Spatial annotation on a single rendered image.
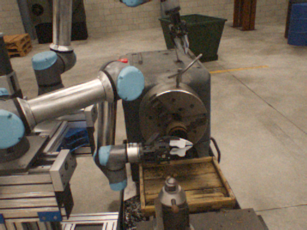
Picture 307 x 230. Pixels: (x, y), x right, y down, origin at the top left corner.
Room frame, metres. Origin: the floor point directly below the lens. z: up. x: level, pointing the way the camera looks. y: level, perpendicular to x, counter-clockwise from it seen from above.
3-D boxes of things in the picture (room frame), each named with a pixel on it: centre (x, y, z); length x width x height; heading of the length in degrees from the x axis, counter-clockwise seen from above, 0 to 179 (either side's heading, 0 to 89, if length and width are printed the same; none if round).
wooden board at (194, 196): (1.00, -0.10, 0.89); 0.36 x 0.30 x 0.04; 92
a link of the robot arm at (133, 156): (0.98, 0.08, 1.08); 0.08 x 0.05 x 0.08; 2
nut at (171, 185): (0.65, -0.04, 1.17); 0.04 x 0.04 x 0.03
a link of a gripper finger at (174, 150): (0.98, -0.10, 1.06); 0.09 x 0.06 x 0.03; 92
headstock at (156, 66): (1.65, -0.06, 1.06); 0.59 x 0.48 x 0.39; 2
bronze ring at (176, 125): (1.10, -0.10, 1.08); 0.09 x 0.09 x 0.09; 2
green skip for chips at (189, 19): (6.40, -0.95, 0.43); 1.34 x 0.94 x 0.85; 17
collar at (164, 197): (0.65, -0.04, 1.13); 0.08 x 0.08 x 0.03
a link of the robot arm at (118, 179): (0.99, 0.17, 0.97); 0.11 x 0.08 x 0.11; 30
